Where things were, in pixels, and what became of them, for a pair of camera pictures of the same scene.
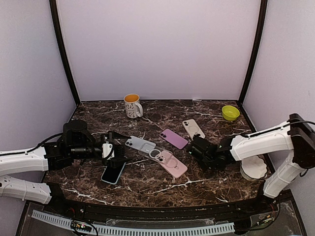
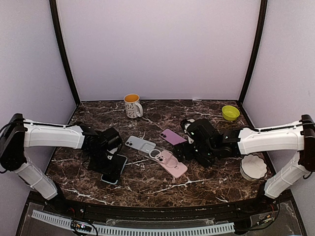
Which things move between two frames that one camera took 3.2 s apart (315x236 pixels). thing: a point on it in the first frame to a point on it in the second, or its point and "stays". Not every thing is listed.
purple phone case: (173, 138) stays
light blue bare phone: (141, 144) stays
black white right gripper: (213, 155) to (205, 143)
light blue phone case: (111, 173) stays
